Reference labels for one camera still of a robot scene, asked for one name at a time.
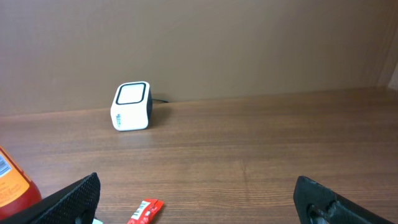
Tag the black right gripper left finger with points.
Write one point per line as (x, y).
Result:
(74, 204)

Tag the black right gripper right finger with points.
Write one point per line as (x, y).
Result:
(315, 203)

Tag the sriracha chilli sauce bottle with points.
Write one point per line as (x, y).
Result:
(18, 190)

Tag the white barcode scanner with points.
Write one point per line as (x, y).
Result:
(132, 106)

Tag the red stick sachet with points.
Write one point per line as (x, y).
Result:
(146, 212)

